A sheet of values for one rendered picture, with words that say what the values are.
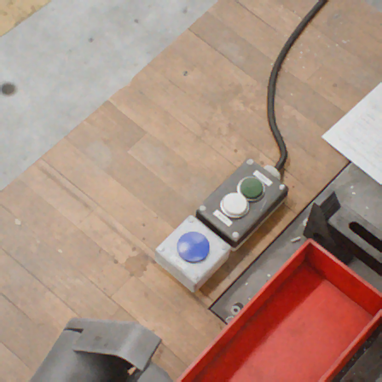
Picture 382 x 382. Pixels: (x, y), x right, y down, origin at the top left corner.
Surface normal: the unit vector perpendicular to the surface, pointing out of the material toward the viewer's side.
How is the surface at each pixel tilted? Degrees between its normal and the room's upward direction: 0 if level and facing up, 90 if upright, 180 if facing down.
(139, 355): 17
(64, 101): 0
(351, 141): 2
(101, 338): 47
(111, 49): 0
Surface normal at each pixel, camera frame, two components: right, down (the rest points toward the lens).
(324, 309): 0.05, -0.48
